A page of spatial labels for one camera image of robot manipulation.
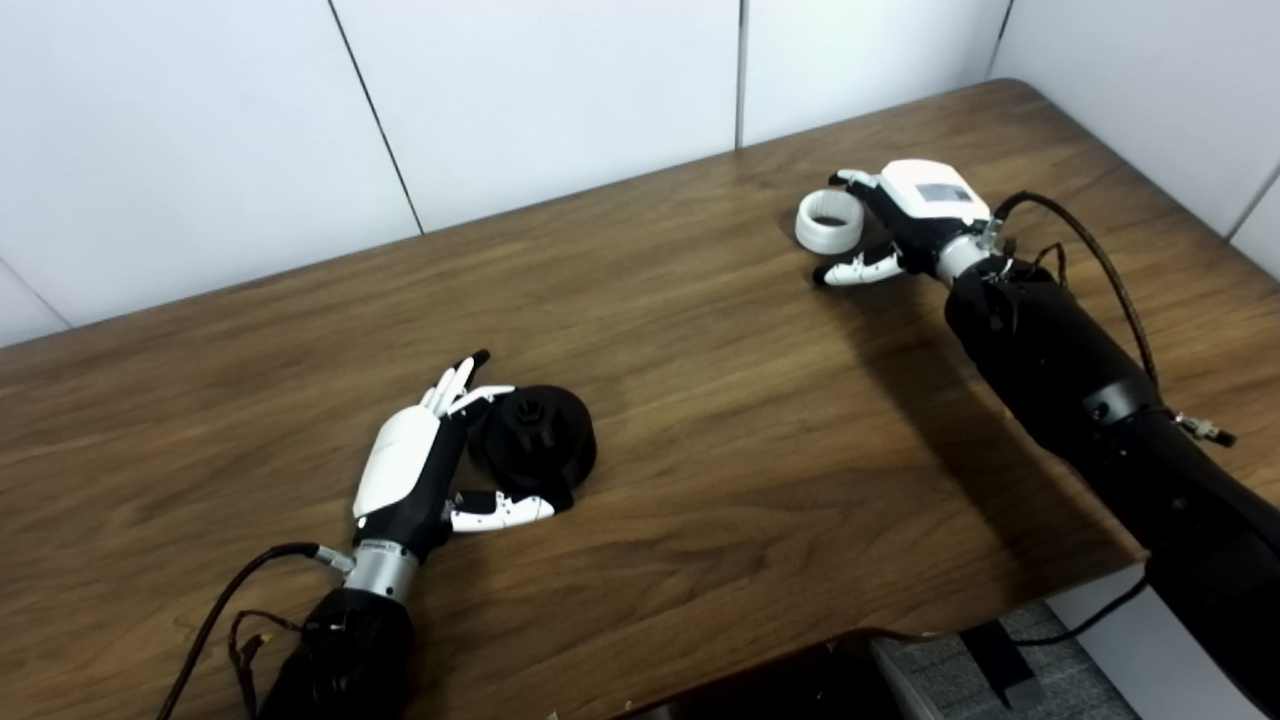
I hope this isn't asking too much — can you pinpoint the black floor cable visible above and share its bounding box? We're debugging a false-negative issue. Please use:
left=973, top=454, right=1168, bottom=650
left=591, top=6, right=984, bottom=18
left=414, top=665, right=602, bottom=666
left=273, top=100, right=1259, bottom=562
left=1010, top=578, right=1151, bottom=647

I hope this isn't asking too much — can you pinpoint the white ribbed ring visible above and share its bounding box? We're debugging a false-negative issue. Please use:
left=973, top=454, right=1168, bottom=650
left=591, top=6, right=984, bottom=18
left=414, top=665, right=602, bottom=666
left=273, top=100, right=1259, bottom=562
left=795, top=188, right=867, bottom=253

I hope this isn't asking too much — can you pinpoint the round black part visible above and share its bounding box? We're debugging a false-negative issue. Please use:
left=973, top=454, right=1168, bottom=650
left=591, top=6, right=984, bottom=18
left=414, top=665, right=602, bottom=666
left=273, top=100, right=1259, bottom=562
left=468, top=385, right=598, bottom=511

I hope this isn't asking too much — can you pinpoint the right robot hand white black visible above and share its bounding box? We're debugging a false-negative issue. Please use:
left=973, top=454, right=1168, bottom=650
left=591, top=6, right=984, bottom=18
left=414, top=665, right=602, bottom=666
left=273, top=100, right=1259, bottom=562
left=812, top=159, right=993, bottom=288

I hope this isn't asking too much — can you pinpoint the thin black wire yellow plug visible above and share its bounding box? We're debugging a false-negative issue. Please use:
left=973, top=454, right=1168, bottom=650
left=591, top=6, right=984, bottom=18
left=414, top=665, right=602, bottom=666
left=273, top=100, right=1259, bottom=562
left=1000, top=240, right=1069, bottom=293
left=228, top=610, right=306, bottom=716

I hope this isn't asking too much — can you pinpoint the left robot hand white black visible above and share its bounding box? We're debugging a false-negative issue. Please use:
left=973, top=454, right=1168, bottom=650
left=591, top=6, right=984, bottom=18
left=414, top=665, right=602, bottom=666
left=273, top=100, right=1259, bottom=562
left=353, top=349, right=557, bottom=561

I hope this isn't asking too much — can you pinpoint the black floor strap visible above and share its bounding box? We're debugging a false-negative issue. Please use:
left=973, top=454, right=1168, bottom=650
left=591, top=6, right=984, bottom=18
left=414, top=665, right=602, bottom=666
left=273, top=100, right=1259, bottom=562
left=960, top=620, right=1046, bottom=711

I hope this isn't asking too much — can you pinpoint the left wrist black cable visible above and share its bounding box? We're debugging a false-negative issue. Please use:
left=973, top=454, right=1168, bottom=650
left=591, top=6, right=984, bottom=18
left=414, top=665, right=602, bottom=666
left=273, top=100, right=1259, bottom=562
left=155, top=543, right=356, bottom=720

